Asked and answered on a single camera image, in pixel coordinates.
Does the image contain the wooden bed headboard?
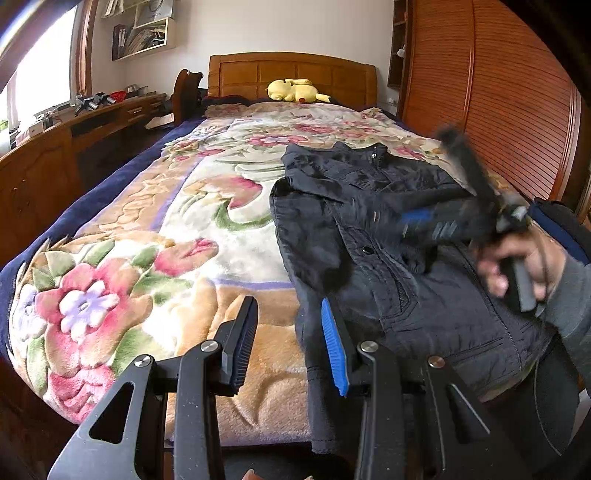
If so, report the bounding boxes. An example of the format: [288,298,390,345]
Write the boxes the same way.
[208,52,379,112]

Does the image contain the black tools on desk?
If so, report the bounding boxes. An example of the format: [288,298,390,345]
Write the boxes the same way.
[74,92,112,117]

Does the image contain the floral blanket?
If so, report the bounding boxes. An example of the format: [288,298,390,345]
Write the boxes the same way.
[9,102,513,449]

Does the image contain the long wooden desk cabinet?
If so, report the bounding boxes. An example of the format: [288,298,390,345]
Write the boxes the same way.
[0,90,168,271]

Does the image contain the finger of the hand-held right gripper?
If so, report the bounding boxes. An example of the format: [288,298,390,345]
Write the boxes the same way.
[435,124,507,216]
[399,207,482,244]

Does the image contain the white wall shelf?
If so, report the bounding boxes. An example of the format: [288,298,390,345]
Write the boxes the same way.
[99,0,178,62]

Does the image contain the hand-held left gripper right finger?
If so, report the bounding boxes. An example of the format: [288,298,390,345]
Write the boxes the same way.
[321,298,532,480]

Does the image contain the black jacket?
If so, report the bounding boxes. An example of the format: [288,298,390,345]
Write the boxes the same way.
[269,142,555,456]

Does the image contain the person's right hand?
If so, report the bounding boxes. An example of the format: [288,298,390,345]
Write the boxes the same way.
[475,230,567,305]

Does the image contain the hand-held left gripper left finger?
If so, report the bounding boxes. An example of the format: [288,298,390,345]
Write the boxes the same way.
[48,295,259,480]

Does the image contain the wooden slatted wardrobe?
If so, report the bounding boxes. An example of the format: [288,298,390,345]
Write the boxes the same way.
[388,0,591,215]

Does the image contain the yellow plush toy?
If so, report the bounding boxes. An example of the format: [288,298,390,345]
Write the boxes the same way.
[268,78,332,105]

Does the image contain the window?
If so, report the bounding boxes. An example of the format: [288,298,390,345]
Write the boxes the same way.
[0,4,95,151]

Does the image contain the wooden chair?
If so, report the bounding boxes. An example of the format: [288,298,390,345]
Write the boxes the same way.
[173,69,206,126]

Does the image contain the person's right forearm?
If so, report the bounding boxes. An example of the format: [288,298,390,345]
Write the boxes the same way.
[536,251,591,355]

